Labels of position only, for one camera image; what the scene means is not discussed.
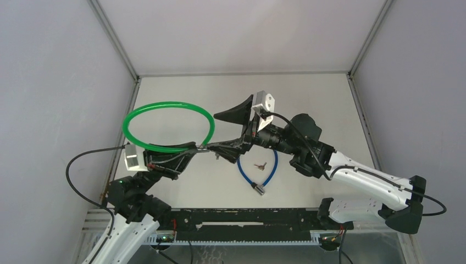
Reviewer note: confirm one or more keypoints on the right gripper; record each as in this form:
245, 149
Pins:
231, 149

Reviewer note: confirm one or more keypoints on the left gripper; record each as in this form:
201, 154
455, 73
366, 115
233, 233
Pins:
171, 166

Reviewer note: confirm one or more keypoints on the blue lock keys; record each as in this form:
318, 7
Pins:
260, 166

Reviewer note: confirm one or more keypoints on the blue cable lock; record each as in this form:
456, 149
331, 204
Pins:
258, 179

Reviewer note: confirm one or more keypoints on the green cable lock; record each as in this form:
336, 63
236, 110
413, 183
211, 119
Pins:
169, 121

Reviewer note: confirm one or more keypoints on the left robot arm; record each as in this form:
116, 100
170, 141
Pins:
136, 214

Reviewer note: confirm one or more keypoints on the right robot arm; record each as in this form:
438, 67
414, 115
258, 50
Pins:
395, 201

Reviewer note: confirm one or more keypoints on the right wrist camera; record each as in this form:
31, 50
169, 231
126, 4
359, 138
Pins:
263, 103

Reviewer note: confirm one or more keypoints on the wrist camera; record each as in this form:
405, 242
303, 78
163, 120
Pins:
263, 103
134, 158

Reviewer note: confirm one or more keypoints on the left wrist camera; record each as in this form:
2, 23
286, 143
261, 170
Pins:
134, 158

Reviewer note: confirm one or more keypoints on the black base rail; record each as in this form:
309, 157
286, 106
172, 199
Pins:
244, 225

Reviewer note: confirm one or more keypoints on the white cable duct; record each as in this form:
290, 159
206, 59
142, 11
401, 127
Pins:
153, 239

